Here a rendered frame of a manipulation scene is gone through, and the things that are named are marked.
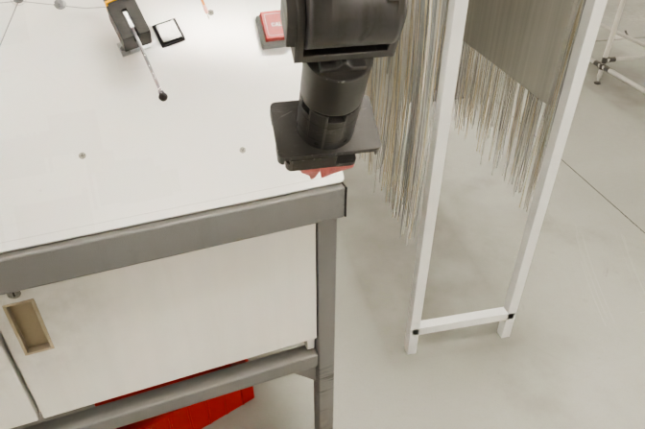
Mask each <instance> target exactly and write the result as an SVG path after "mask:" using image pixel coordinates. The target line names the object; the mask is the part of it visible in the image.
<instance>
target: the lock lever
mask: <svg viewBox="0 0 645 429"><path fill-rule="evenodd" d="M123 15H124V16H125V18H126V20H127V22H128V24H129V26H130V28H131V31H132V33H133V35H134V37H135V39H136V41H137V44H138V46H139V48H140V50H141V53H142V55H143V57H144V59H145V61H146V63H147V65H148V67H149V70H150V72H151V74H152V76H153V79H154V81H155V84H156V87H157V89H158V94H160V93H162V92H164V91H163V89H161V87H160V85H159V82H158V80H157V78H156V76H155V72H154V70H153V68H152V66H151V64H150V62H149V60H148V57H147V55H146V53H145V51H144V48H143V46H142V44H141V41H140V39H139V37H138V35H137V33H136V31H135V29H134V25H133V24H132V22H131V19H130V17H129V15H128V13H127V11H125V12H123Z"/></svg>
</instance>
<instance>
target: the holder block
mask: <svg viewBox="0 0 645 429"><path fill-rule="evenodd" d="M125 11H127V12H128V14H129V16H130V18H131V22H132V24H133V25H134V29H135V31H136V33H137V35H138V37H139V39H140V41H141V44H142V46H144V45H146V44H149V43H152V38H151V30H150V28H149V26H148V24H147V22H146V20H145V18H144V16H143V14H142V12H141V10H140V9H139V7H138V5H137V3H136V1H135V0H126V1H123V2H119V3H116V4H113V5H110V6H107V13H108V17H109V20H110V22H111V24H112V26H113V28H114V30H115V32H116V31H117V32H118V33H117V32H116V34H117V35H118V37H119V40H120V42H121V44H122V46H123V48H124V50H125V51H126V52H127V51H129V50H132V49H135V48H138V47H139V46H138V44H137V41H136V39H135V37H134V35H133V33H132V31H131V28H130V26H129V24H128V22H127V20H126V18H125V16H124V15H123V12H125Z"/></svg>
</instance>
